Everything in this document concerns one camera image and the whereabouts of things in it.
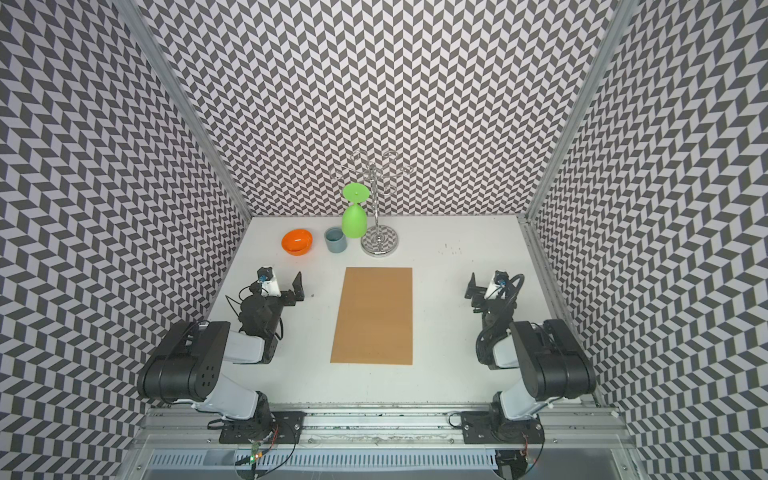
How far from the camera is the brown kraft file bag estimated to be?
0.87m

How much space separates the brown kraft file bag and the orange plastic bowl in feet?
0.62

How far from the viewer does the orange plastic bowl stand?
3.51 ft
